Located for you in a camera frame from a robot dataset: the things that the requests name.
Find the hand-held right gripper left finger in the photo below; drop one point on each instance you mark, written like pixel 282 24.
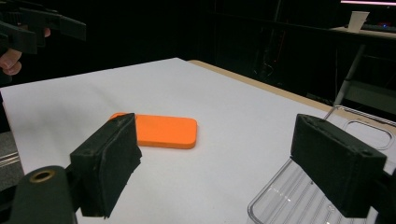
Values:
pixel 102 168

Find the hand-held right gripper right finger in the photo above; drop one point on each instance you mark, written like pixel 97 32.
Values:
pixel 339 165

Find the clear plastic package box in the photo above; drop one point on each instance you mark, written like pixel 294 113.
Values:
pixel 286 199

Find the orange phone case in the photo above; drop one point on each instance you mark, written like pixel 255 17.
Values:
pixel 168 130

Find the white-legged wooden desk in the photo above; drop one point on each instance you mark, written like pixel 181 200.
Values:
pixel 348 77

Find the white table board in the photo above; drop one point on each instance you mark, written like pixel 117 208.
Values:
pixel 202 93

